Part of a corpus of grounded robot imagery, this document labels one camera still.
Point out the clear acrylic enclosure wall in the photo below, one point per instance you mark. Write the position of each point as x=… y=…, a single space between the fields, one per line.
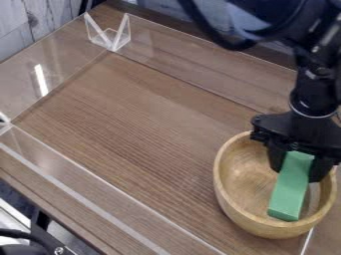
x=122 y=179

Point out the wooden bowl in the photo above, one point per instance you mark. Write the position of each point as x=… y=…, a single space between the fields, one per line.
x=244 y=181

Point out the green rectangular stick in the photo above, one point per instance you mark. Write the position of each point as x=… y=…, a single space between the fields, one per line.
x=288 y=194

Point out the clear acrylic corner bracket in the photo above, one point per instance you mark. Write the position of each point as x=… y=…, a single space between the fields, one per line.
x=110 y=39

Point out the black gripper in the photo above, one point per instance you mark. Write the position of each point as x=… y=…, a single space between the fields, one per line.
x=288 y=131

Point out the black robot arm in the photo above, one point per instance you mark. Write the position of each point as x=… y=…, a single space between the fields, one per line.
x=307 y=25

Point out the black table leg bracket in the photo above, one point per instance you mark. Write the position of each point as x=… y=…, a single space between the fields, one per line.
x=61 y=241

